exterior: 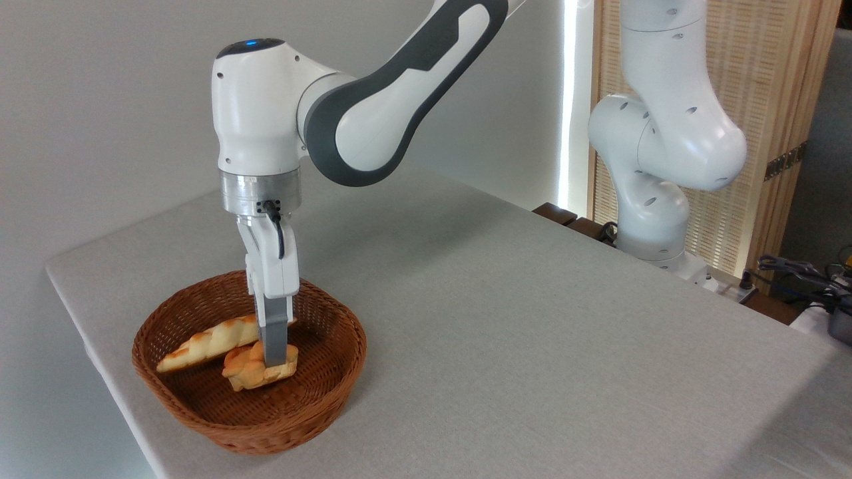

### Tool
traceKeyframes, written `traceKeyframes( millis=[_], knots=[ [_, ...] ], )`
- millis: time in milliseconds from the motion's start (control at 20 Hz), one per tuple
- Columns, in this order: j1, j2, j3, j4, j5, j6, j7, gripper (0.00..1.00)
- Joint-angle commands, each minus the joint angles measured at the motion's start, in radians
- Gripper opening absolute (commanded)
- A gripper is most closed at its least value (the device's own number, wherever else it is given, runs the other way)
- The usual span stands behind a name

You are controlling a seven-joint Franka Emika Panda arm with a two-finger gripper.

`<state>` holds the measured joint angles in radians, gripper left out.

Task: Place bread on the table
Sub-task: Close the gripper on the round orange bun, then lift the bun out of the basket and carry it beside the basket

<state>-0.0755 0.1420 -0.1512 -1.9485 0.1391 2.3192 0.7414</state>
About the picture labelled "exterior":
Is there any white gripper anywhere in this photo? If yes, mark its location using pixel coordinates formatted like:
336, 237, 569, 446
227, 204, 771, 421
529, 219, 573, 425
236, 214, 301, 369

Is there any round orange bread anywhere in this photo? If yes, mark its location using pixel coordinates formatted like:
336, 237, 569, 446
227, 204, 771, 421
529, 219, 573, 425
221, 340, 300, 393

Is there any long braided bread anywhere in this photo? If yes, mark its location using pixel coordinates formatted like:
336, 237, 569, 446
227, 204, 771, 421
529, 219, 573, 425
156, 313, 298, 374

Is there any brown wicker basket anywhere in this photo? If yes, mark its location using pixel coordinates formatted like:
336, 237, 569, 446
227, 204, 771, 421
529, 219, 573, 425
131, 268, 368, 456

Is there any metal screen hinge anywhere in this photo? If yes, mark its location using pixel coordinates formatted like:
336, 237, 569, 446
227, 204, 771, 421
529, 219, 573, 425
763, 141, 809, 182

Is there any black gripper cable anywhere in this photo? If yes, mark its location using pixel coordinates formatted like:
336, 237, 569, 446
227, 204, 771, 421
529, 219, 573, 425
259, 199, 286, 259

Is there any black cable bundle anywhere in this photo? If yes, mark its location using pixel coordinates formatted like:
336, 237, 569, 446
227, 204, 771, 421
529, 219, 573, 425
757, 245, 852, 315

